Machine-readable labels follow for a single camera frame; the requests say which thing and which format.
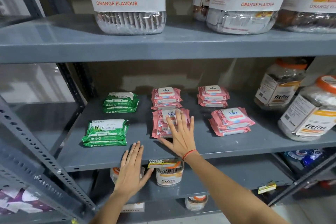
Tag person's right hand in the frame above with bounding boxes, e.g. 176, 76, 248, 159
157, 110, 196, 159

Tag person's left hand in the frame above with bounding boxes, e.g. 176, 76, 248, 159
113, 141, 154, 198

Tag person's right forearm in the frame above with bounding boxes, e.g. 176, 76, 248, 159
184, 152, 289, 224

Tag person's left forearm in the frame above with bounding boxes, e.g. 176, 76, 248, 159
89, 191, 137, 224

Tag lozenge jar orange lid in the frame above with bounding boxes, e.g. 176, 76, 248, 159
156, 162, 185, 187
278, 75, 336, 142
254, 58, 307, 110
185, 195, 208, 211
110, 167, 145, 183

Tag yellow black shelf tag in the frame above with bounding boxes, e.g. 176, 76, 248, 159
148, 159, 182, 169
258, 182, 277, 194

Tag group of green wipes packets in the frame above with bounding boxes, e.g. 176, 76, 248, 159
82, 92, 139, 148

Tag white printed carton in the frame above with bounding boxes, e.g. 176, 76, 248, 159
121, 203, 145, 213

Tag group of pink wipes packets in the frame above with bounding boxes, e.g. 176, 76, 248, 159
151, 85, 256, 139

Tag adjacent grey metal rack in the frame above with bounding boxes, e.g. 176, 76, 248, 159
0, 14, 87, 224

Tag purple white packets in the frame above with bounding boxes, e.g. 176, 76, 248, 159
0, 188, 54, 215

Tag blue plastic packets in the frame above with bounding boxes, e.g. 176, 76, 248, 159
285, 149, 324, 167

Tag grey metal shelf rack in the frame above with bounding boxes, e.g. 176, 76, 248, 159
0, 0, 336, 224

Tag red thread bracelet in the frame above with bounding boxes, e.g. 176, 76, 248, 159
182, 149, 198, 161

